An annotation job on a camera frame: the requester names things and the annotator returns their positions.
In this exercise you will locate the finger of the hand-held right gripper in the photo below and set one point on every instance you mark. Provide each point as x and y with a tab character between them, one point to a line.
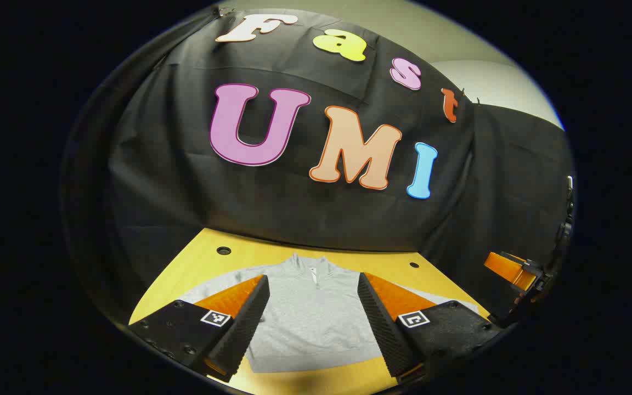
505	269

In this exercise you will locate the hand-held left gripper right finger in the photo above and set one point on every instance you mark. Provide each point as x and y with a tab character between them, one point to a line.
384	329

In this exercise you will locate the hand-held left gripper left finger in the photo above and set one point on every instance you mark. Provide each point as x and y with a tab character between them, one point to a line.
242	329

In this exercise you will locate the grey zip-neck sweater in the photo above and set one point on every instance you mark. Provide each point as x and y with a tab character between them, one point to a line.
310	318

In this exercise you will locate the black backdrop cloth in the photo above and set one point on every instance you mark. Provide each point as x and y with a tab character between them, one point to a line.
294	214

